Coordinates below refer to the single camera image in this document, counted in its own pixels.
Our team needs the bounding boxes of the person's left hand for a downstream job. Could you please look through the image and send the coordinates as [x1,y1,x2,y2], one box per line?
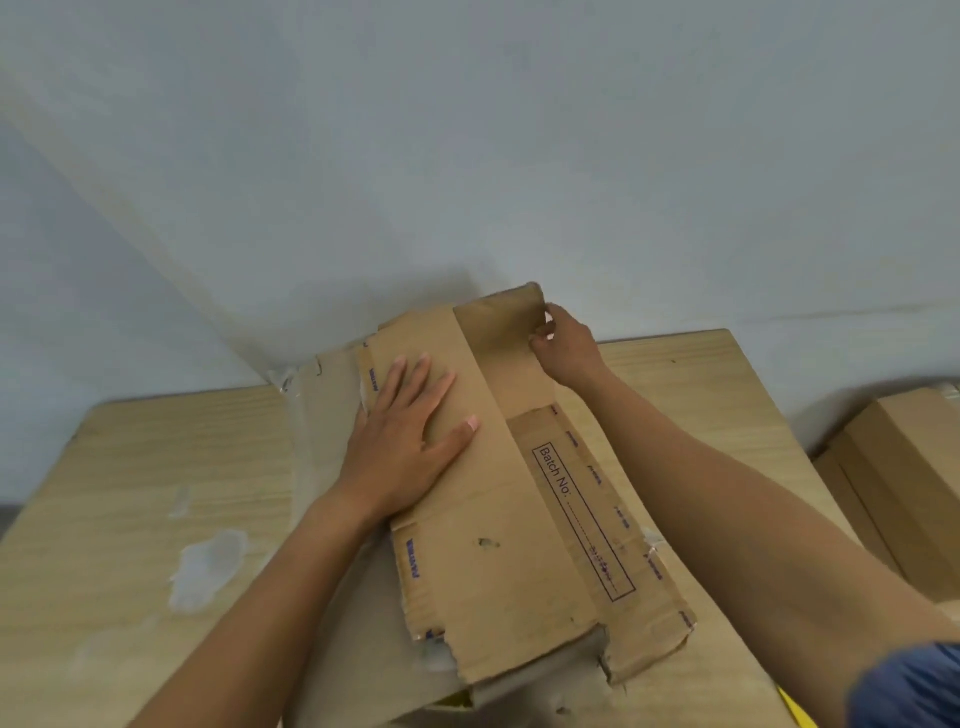
[329,353,482,531]

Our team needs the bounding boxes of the person's right hand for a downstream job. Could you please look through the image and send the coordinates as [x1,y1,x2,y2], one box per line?
[528,302,613,396]

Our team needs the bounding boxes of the brown cardboard box yellow sides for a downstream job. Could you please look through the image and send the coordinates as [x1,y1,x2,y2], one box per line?
[281,281,699,728]

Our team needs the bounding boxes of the yellow utility knife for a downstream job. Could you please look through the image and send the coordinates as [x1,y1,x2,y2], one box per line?
[776,684,820,728]

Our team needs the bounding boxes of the person's right forearm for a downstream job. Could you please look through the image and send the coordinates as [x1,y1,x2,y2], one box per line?
[573,367,960,728]

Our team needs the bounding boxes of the person's left forearm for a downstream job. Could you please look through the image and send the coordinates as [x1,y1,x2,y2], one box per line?
[131,483,395,728]

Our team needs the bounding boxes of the light wooden table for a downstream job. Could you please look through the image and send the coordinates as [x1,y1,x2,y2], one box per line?
[0,328,864,728]

